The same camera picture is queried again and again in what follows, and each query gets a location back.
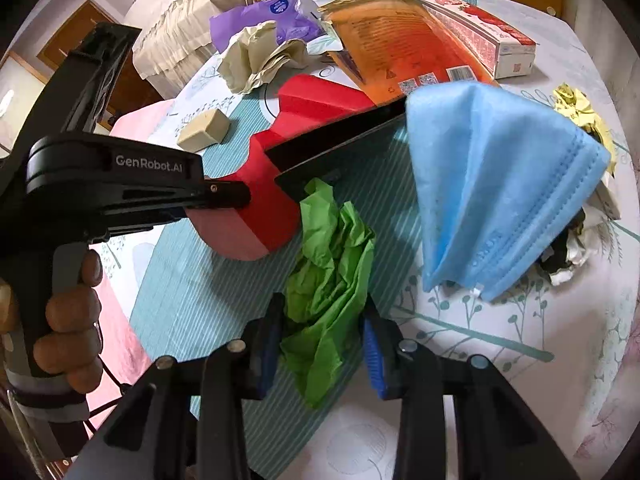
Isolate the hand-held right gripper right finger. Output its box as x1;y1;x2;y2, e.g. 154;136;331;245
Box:
361;305;581;480

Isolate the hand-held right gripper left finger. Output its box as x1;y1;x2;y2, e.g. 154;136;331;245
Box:
75;292;288;480

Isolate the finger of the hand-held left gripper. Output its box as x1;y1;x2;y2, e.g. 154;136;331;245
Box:
120;180;251;221

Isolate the red paper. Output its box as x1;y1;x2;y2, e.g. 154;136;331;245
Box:
190;74;378;262

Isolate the green paper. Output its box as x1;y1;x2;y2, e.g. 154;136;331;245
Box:
280;178;376;409

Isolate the beige paper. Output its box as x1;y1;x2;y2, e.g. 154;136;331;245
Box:
218;21;311;95

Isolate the blue face mask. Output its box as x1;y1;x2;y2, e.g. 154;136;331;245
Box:
404;81;613;303

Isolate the white paper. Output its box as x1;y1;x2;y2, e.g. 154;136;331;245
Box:
540;180;621;286

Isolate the person's left hand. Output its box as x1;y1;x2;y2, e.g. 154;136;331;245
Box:
34;249;104;393

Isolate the beige rectangular block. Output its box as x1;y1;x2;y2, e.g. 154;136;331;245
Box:
177;109;231;150

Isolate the teal and white printed tablecloth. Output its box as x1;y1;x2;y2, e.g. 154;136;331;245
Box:
107;0;638;480

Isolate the wooden door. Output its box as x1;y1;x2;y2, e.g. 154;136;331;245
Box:
37;0;166;116

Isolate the pink undercloth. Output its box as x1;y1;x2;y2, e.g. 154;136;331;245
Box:
82;99;176;413

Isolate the white pleated lace cover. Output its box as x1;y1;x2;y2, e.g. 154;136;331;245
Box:
132;0;261;101

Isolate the purple tissue packet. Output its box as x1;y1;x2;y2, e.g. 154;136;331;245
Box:
209;0;326;53

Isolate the orange plastic packet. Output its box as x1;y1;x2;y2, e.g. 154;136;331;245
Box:
317;0;501;107

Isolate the pink and red carton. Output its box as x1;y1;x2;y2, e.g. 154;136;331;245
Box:
412;0;538;81

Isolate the yellow crumpled wrapper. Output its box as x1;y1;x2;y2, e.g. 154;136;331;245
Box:
552;82;613;151

